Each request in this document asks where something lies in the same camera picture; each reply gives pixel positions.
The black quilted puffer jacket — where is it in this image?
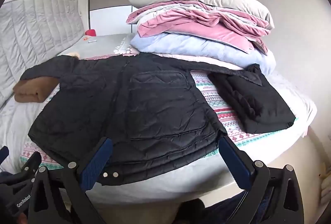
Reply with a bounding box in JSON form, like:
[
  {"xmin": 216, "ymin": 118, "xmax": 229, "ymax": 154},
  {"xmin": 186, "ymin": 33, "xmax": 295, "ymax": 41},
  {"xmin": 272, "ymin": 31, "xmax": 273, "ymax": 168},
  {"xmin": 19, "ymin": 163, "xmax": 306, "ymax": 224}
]
[{"xmin": 22, "ymin": 53, "xmax": 225, "ymax": 185}]

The grey bed cover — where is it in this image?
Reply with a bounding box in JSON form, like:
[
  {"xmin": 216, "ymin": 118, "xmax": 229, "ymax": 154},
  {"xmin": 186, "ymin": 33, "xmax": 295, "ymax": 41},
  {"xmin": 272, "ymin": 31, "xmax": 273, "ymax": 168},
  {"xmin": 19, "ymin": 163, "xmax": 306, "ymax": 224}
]
[{"xmin": 1, "ymin": 34, "xmax": 317, "ymax": 204}]

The patterned nordic blanket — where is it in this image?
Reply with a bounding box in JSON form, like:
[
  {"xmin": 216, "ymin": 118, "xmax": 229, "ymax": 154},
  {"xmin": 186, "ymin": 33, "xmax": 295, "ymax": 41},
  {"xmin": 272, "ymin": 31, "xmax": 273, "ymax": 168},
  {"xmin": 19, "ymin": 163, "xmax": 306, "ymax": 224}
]
[{"xmin": 19, "ymin": 54, "xmax": 309, "ymax": 170}]

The black folded garment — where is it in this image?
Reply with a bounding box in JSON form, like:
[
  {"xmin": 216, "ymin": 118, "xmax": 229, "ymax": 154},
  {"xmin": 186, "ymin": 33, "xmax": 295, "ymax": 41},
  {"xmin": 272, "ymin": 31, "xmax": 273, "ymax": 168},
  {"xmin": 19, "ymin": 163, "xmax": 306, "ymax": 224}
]
[{"xmin": 208, "ymin": 64, "xmax": 296, "ymax": 134}]

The brown folded fleece garment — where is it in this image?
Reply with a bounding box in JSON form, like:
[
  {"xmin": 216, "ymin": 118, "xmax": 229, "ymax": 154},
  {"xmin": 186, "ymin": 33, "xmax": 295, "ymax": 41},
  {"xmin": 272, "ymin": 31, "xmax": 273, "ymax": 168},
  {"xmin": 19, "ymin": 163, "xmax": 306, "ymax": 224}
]
[{"xmin": 13, "ymin": 76, "xmax": 59, "ymax": 103}]

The grey quilted headboard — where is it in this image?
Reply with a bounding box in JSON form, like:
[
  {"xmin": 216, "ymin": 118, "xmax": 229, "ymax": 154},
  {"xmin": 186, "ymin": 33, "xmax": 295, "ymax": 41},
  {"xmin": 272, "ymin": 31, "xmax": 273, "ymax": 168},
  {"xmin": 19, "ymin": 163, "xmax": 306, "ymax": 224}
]
[{"xmin": 1, "ymin": 0, "xmax": 85, "ymax": 104}]

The red object by bed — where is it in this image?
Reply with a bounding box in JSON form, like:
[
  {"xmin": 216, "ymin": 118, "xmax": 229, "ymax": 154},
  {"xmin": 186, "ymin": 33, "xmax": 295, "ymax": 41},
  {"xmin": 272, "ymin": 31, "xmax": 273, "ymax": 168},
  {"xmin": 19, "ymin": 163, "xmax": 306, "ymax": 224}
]
[{"xmin": 85, "ymin": 29, "xmax": 96, "ymax": 37}]

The light blue duvet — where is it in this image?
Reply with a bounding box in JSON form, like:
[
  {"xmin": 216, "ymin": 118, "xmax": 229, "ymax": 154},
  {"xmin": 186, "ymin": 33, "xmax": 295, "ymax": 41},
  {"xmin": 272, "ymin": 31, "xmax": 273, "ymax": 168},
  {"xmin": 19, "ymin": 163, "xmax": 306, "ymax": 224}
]
[{"xmin": 130, "ymin": 33, "xmax": 276, "ymax": 75}]

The pink velvet blanket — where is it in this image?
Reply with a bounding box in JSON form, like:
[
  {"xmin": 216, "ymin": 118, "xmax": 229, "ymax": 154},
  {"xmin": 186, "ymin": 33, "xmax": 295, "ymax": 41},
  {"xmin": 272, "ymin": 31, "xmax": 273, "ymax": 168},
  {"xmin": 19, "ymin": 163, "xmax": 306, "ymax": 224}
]
[{"xmin": 126, "ymin": 0, "xmax": 270, "ymax": 55}]

